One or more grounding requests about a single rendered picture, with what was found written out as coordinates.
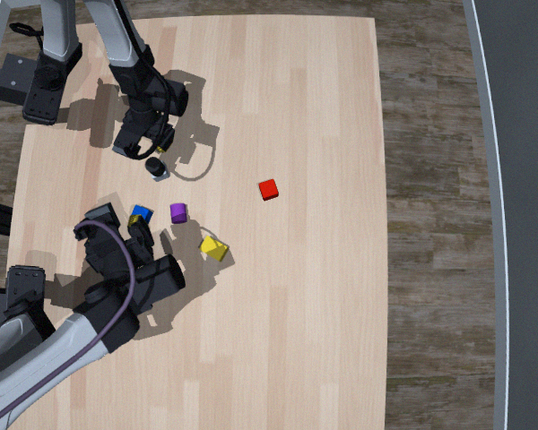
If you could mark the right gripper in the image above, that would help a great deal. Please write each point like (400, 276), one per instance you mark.
(115, 261)

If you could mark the red cube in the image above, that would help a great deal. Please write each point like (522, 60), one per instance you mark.
(268, 190)

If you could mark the yellow block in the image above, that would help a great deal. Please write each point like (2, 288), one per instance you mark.
(214, 248)

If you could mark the purple cylinder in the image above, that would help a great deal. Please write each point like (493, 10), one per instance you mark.
(178, 213)

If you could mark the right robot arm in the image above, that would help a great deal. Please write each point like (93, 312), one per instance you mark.
(75, 344)

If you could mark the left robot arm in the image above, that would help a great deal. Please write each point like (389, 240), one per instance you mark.
(62, 50)

